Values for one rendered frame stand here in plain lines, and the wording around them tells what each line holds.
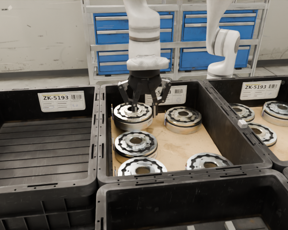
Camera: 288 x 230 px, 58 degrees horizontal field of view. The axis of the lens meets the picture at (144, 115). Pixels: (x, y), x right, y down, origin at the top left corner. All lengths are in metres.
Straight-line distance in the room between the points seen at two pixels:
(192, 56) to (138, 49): 2.07
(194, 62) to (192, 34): 0.28
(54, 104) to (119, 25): 1.74
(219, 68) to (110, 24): 1.60
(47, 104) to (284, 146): 0.64
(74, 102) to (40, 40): 2.68
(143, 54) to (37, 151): 0.35
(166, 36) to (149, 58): 1.96
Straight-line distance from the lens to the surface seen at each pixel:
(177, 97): 0.79
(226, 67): 0.96
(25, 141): 0.74
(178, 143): 0.67
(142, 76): 0.60
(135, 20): 0.58
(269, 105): 0.87
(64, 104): 0.78
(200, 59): 2.68
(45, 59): 3.48
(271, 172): 0.48
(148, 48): 0.59
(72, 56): 3.42
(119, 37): 2.46
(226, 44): 0.94
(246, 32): 2.80
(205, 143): 0.68
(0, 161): 0.70
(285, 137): 0.78
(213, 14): 0.89
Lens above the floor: 1.22
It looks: 30 degrees down
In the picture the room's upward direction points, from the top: straight up
